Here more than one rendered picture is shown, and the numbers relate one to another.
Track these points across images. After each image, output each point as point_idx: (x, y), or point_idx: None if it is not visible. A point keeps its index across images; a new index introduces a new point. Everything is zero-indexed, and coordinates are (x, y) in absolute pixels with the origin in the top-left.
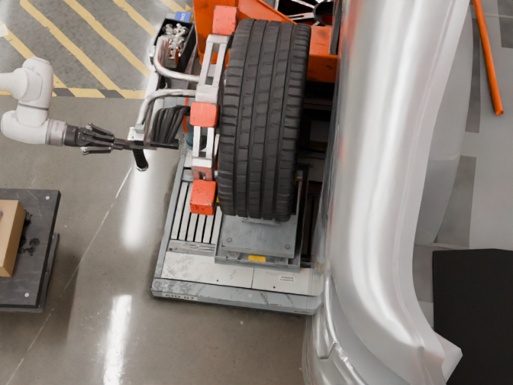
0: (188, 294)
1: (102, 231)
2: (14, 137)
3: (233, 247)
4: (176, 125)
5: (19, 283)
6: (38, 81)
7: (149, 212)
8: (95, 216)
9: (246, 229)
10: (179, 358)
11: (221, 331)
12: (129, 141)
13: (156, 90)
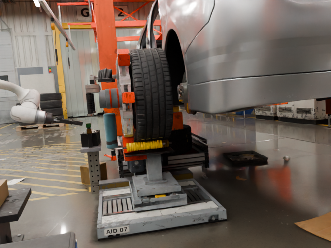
0: (122, 224)
1: (55, 229)
2: (18, 113)
3: (144, 190)
4: (110, 70)
5: (4, 210)
6: (34, 92)
7: (85, 218)
8: (49, 226)
9: (148, 185)
10: None
11: (150, 241)
12: (85, 86)
13: (95, 81)
